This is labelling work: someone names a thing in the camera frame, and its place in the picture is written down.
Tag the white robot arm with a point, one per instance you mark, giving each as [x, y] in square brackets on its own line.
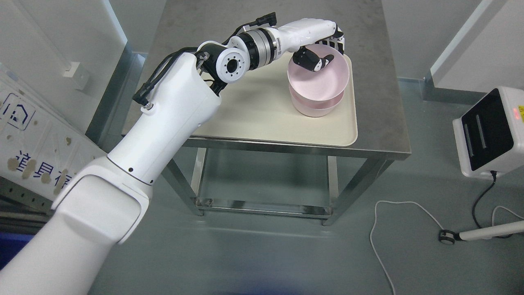
[105, 202]

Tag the white black box device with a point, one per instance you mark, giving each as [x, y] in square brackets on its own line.
[490, 136]

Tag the metal shelf rack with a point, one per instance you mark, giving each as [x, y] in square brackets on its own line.
[21, 210]

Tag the pink bowl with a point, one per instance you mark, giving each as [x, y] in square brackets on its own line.
[325, 84]
[313, 108]

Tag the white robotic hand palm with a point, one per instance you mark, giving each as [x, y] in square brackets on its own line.
[292, 36]

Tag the blue plastic bin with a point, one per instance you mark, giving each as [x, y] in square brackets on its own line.
[11, 244]

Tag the white stand leg with caster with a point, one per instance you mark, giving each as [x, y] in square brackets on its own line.
[449, 237]

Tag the white wall socket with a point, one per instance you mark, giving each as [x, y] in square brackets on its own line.
[77, 77]

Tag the white sign board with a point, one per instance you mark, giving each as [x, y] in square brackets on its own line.
[39, 150]

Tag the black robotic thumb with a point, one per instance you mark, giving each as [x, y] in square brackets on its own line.
[310, 61]

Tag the black white robotic fingers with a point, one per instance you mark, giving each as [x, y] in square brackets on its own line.
[336, 41]

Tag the stainless steel table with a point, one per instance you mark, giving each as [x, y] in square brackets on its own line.
[383, 135]

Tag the cream plastic tray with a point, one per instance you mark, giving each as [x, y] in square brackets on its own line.
[259, 108]

